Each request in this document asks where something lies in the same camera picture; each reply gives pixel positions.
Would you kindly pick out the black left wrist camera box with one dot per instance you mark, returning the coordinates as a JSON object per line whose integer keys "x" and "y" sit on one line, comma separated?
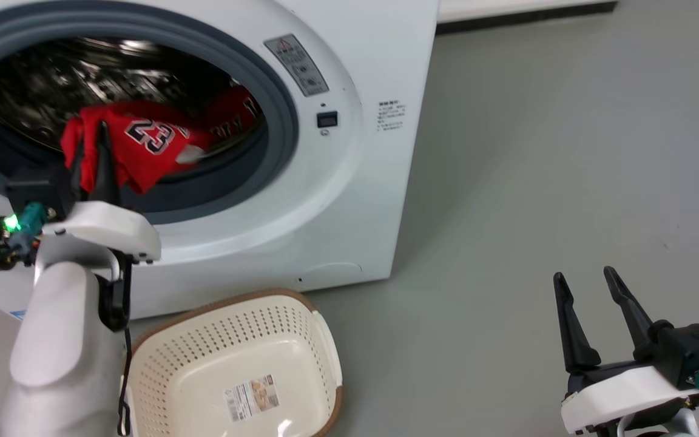
{"x": 34, "y": 188}

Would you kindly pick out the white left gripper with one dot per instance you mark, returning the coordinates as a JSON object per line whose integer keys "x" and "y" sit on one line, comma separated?
{"x": 107, "y": 227}

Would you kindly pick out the grey warning sticker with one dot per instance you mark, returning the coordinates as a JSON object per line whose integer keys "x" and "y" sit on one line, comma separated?
{"x": 298, "y": 67}

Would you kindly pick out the paper product label sticker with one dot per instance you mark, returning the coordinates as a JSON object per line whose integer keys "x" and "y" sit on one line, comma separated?
{"x": 251, "y": 397}

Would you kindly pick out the small blue sticker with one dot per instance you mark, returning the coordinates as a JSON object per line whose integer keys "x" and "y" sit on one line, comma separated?
{"x": 17, "y": 314}

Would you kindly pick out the grey rubber door gasket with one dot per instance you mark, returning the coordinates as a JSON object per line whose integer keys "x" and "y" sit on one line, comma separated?
{"x": 281, "y": 115}

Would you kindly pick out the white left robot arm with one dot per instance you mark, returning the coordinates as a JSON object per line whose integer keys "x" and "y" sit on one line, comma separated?
{"x": 58, "y": 340}

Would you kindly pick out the shiny steel washer drum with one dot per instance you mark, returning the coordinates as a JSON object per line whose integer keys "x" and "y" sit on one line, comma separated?
{"x": 52, "y": 79}

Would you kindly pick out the white front-load washing machine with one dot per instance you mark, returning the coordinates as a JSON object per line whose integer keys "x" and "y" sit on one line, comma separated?
{"x": 374, "y": 200}

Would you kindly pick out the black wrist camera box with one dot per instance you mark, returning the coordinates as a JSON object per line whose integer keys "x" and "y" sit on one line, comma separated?
{"x": 34, "y": 188}
{"x": 689, "y": 349}

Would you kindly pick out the small printed text label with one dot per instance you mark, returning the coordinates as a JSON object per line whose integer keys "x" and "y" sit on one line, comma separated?
{"x": 391, "y": 116}

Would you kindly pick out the cream perforated laundry basket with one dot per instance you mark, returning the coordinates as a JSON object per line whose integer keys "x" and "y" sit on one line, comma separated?
{"x": 204, "y": 340}

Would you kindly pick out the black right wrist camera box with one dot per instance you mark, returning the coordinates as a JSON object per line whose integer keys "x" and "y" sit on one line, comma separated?
{"x": 689, "y": 349}

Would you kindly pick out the white wall skirting board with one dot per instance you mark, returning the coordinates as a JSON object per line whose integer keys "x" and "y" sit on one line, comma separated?
{"x": 507, "y": 9}

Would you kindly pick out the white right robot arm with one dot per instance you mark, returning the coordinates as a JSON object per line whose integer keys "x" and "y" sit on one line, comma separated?
{"x": 677, "y": 428}

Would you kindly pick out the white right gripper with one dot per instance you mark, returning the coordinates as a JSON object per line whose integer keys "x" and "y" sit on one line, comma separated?
{"x": 616, "y": 397}

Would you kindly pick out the black door latch socket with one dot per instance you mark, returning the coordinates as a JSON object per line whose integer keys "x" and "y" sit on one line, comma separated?
{"x": 327, "y": 119}

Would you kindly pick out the red number 23 jersey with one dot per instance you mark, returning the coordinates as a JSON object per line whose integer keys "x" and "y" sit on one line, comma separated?
{"x": 143, "y": 152}

